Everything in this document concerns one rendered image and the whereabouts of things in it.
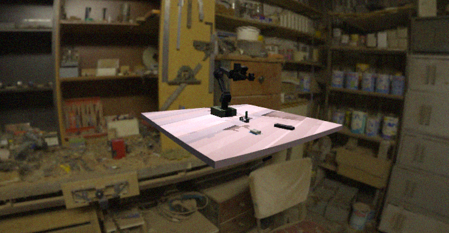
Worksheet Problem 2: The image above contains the blister pack of two batteries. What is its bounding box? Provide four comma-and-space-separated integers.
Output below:
249, 129, 262, 135

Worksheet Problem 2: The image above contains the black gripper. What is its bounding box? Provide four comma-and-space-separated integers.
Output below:
233, 73, 255, 81

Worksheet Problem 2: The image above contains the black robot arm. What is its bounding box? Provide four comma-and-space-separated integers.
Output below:
213, 63, 248, 110

